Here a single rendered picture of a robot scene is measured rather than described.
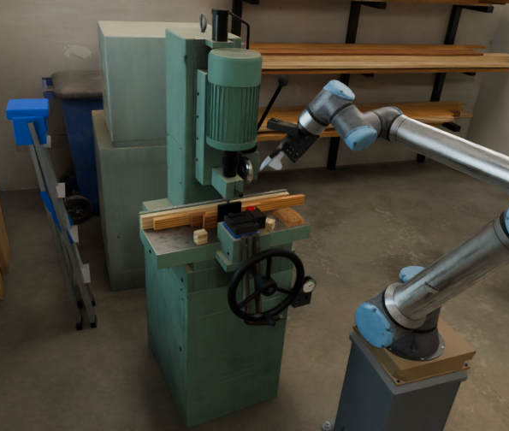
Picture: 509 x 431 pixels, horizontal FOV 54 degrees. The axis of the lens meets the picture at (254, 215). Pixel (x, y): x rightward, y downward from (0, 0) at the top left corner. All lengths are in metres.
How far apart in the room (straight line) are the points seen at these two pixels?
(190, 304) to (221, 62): 0.85
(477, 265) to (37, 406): 1.89
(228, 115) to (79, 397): 1.45
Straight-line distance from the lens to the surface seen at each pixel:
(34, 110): 2.30
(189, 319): 1.90
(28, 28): 3.93
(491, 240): 1.34
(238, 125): 1.69
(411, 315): 1.58
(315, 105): 1.59
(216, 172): 1.87
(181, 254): 1.72
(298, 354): 2.67
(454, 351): 1.93
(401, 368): 1.80
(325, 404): 2.47
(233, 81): 1.64
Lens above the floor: 1.83
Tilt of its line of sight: 29 degrees down
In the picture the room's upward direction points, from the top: 4 degrees clockwise
